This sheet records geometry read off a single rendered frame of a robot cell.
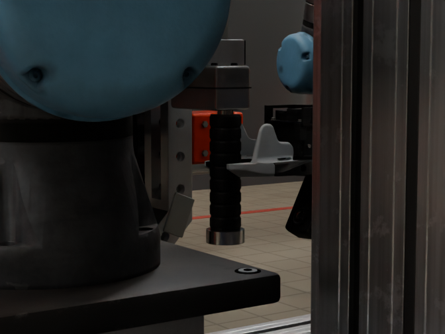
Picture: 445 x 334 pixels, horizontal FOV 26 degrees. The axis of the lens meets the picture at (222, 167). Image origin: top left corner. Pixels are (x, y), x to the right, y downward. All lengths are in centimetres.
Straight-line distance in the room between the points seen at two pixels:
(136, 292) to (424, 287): 16
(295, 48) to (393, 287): 65
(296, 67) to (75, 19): 75
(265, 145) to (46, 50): 67
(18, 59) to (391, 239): 24
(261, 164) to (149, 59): 64
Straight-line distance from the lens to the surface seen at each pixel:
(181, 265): 64
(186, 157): 131
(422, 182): 54
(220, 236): 109
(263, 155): 109
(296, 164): 111
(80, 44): 44
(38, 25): 44
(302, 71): 116
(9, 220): 59
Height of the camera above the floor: 95
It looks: 6 degrees down
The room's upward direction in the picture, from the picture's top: straight up
